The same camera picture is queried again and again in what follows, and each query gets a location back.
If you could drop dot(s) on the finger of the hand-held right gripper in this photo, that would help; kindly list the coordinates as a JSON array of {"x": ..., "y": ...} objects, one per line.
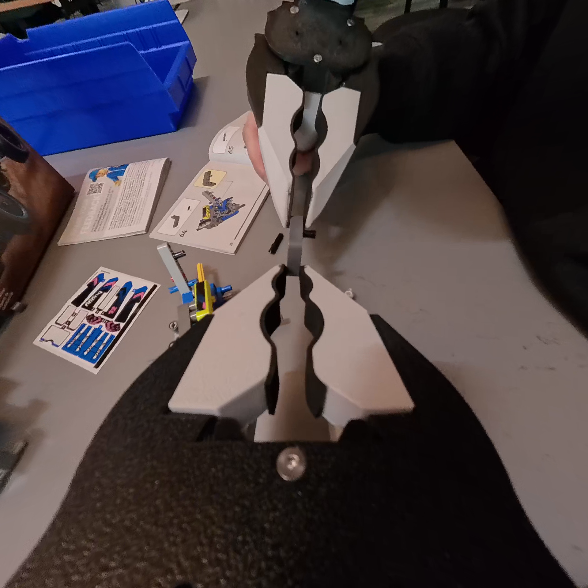
[
  {"x": 278, "y": 133},
  {"x": 340, "y": 138}
]

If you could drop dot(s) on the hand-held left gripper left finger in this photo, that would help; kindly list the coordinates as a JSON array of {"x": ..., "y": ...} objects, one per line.
[{"x": 225, "y": 363}]

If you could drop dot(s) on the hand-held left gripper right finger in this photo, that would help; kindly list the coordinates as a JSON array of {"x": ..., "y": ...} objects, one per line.
[{"x": 363, "y": 363}]

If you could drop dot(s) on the person's right forearm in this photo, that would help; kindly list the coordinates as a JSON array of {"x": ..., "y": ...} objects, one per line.
[{"x": 436, "y": 82}]

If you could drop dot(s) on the small blue yellow lego assembly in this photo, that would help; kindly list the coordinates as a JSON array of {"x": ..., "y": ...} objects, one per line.
[{"x": 202, "y": 298}]

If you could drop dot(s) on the light grey lego beam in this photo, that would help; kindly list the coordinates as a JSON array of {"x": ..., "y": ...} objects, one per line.
[{"x": 167, "y": 264}]

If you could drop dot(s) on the lego sticker sheet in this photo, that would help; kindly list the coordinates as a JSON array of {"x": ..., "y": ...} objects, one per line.
[{"x": 92, "y": 321}]

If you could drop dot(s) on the dark lego set box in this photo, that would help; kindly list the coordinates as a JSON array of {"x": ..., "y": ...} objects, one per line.
[{"x": 32, "y": 216}]

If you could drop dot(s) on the person's right hand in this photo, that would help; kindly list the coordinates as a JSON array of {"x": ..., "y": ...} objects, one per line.
[{"x": 253, "y": 147}]

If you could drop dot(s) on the open instruction booklet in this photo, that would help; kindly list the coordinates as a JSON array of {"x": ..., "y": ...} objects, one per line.
[{"x": 183, "y": 220}]

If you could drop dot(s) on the closed text booklet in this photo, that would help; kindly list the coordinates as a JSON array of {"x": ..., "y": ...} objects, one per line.
[{"x": 133, "y": 197}]

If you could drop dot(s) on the blue storage bin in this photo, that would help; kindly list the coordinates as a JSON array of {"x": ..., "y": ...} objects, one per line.
[
  {"x": 101, "y": 27},
  {"x": 92, "y": 105}
]

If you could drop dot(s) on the person's black clothing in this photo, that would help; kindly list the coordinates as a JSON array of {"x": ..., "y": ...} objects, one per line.
[{"x": 551, "y": 206}]

